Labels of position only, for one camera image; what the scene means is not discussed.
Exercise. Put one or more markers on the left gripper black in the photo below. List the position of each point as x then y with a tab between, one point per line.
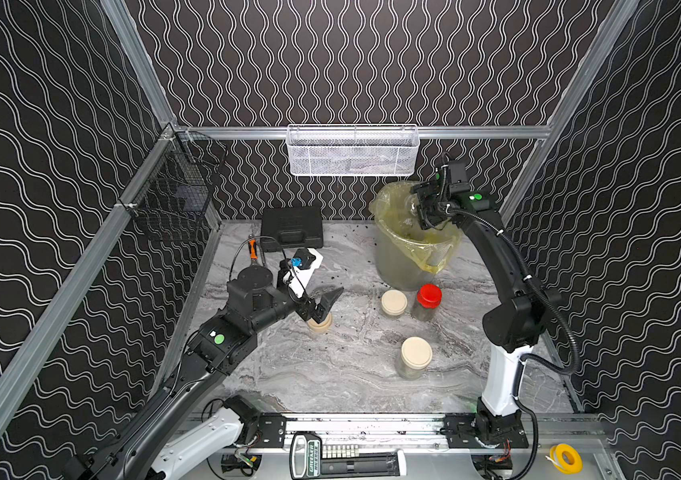
307	307

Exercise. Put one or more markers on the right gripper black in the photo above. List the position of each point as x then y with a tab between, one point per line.
429	204

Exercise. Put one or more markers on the tan jar lid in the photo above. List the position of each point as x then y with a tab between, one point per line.
321	327

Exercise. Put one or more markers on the glass jar with tea leaves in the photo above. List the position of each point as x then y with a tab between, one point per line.
415	210

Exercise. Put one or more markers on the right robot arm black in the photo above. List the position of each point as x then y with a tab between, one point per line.
513	327

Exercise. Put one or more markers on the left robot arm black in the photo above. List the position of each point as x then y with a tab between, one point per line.
147	448

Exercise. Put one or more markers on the trash bin with yellow bag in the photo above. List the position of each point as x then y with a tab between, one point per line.
408	257

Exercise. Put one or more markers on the jar with cream lid back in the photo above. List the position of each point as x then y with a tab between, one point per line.
394	303

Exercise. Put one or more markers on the jar with cream lid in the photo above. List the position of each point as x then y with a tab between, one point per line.
414	358
394	303

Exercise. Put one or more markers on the black plastic tool case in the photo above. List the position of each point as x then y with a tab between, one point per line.
291	227

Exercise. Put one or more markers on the jar with red lid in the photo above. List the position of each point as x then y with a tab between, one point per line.
428	300

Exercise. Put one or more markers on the jar with cream lid front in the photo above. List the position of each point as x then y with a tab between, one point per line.
414	358

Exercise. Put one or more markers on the yellow tape roll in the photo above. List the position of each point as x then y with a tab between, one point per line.
566	459

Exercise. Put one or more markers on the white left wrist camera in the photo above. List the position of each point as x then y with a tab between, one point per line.
299	269

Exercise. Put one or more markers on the orange handled wrench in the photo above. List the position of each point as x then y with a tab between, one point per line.
257	255

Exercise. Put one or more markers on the white wire mesh basket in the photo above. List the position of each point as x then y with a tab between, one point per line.
364	150

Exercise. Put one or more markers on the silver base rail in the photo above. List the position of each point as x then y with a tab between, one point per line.
422	433

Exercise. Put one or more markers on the black wire basket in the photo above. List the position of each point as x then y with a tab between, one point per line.
174	205

